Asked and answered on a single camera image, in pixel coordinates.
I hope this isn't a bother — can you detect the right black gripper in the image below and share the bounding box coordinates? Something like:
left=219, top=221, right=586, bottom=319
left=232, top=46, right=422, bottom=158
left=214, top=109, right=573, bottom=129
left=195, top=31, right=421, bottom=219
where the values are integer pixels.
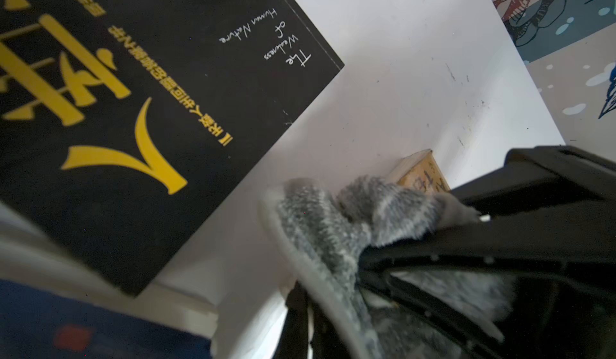
left=360, top=147, right=615, bottom=358

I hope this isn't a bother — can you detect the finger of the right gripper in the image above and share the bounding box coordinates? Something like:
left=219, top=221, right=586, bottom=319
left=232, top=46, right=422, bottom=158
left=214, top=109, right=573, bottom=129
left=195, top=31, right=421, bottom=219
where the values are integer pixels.
left=361, top=270, right=510, bottom=358

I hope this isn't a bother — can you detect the grey striped cleaning cloth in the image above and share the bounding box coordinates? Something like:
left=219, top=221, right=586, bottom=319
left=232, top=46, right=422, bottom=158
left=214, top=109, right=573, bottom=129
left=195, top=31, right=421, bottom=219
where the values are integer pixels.
left=261, top=175, right=516, bottom=359

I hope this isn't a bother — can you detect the black Chinese paperback book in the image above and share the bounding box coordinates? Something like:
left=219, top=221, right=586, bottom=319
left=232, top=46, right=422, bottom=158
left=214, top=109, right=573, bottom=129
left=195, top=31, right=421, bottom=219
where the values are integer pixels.
left=1, top=0, right=343, bottom=296

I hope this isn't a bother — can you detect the yellow treehouse paperback book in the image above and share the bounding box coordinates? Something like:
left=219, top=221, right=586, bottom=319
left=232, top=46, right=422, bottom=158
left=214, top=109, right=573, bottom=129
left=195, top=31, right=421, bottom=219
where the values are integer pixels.
left=385, top=149, right=451, bottom=193

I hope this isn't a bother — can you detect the upper navy thread-bound book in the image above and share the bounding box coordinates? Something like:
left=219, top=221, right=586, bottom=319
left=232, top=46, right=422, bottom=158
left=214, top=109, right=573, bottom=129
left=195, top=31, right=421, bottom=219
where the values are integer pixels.
left=0, top=199, right=220, bottom=359

